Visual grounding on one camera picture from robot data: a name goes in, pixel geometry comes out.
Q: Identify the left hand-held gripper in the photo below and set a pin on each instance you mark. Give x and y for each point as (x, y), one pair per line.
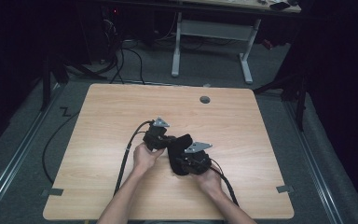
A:
(155, 137)

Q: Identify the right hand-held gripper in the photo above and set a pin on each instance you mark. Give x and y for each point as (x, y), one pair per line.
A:
(197, 160)

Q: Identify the black sock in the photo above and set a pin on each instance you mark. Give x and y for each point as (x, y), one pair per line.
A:
(175, 165)
(181, 141)

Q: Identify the person's left hand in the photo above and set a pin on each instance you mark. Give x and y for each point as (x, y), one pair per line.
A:
(143, 158)

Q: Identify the person's right hand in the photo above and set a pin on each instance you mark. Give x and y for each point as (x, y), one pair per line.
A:
(210, 182)

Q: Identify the grey tape piece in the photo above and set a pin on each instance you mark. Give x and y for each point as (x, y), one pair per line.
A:
(52, 192)
(284, 188)

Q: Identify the black metal stand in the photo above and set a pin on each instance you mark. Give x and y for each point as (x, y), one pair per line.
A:
(48, 77)
(292, 90)

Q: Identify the white-legged desk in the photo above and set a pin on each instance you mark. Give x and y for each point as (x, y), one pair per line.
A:
(214, 29)

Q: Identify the black device on desk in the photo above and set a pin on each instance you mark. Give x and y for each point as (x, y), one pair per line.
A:
(280, 5)

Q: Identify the metal floor rail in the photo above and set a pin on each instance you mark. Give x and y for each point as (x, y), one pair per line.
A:
(15, 158)
(310, 161)

